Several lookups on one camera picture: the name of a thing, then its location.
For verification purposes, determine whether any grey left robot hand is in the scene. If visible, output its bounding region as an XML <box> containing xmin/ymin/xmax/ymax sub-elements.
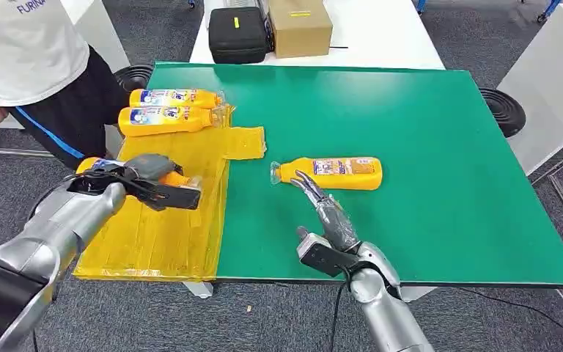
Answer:
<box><xmin>116</xmin><ymin>154</ymin><xmax>184</xmax><ymax>211</ymax></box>

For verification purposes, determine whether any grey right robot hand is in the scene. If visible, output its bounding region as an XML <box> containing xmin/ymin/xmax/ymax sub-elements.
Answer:
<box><xmin>290</xmin><ymin>169</ymin><xmax>360</xmax><ymax>252</ymax></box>

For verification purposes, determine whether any orange drink bottle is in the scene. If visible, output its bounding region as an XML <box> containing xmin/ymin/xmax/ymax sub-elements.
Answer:
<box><xmin>128</xmin><ymin>88</ymin><xmax>224</xmax><ymax>109</ymax></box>
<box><xmin>117</xmin><ymin>106</ymin><xmax>229</xmax><ymax>138</ymax></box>
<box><xmin>76</xmin><ymin>156</ymin><xmax>204</xmax><ymax>191</ymax></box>
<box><xmin>270</xmin><ymin>156</ymin><xmax>383</xmax><ymax>191</ymax></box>

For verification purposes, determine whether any yellow plastic sheet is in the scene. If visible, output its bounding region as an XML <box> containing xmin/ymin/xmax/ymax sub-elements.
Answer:
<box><xmin>73</xmin><ymin>104</ymin><xmax>267</xmax><ymax>283</ymax></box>

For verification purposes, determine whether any black round stool seat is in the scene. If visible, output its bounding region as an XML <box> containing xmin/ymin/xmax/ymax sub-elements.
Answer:
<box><xmin>479</xmin><ymin>87</ymin><xmax>527</xmax><ymax>139</ymax></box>
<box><xmin>112</xmin><ymin>64</ymin><xmax>155</xmax><ymax>94</ymax></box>

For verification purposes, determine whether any white table foot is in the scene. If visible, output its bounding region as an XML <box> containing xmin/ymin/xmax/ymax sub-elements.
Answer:
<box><xmin>183</xmin><ymin>280</ymin><xmax>215</xmax><ymax>300</ymax></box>
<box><xmin>400</xmin><ymin>285</ymin><xmax>438</xmax><ymax>303</ymax></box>

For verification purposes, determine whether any green table mat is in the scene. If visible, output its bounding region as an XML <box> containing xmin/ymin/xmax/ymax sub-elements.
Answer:
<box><xmin>145</xmin><ymin>62</ymin><xmax>563</xmax><ymax>287</ymax></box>

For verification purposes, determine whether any black carrying case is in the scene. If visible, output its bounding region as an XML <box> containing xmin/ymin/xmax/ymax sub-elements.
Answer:
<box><xmin>207</xmin><ymin>7</ymin><xmax>269</xmax><ymax>65</ymax></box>

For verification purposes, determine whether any person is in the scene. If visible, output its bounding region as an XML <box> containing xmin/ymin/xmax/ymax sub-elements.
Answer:
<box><xmin>0</xmin><ymin>0</ymin><xmax>130</xmax><ymax>171</ymax></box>

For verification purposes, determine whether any brown cardboard box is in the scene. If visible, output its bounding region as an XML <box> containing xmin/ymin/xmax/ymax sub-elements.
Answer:
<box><xmin>267</xmin><ymin>0</ymin><xmax>334</xmax><ymax>59</ymax></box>

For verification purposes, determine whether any blue chair base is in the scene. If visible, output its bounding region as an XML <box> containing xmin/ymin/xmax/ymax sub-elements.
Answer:
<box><xmin>536</xmin><ymin>0</ymin><xmax>563</xmax><ymax>24</ymax></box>

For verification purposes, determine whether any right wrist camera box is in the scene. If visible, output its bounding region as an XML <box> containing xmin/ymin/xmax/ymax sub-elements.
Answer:
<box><xmin>297</xmin><ymin>232</ymin><xmax>360</xmax><ymax>278</ymax></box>

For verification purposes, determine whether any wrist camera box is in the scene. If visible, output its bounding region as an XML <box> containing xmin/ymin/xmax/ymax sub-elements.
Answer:
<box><xmin>297</xmin><ymin>232</ymin><xmax>360</xmax><ymax>278</ymax></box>
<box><xmin>155</xmin><ymin>184</ymin><xmax>202</xmax><ymax>211</ymax></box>

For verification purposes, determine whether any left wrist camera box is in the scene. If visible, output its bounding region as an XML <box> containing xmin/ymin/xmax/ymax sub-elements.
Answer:
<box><xmin>155</xmin><ymin>184</ymin><xmax>202</xmax><ymax>211</ymax></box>

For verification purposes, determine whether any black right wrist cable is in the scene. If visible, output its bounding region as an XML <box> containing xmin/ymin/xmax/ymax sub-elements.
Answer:
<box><xmin>328</xmin><ymin>271</ymin><xmax>356</xmax><ymax>352</ymax></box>

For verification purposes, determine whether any black floor cable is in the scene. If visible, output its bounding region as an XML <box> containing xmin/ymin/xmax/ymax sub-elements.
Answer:
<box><xmin>461</xmin><ymin>287</ymin><xmax>563</xmax><ymax>342</ymax></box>

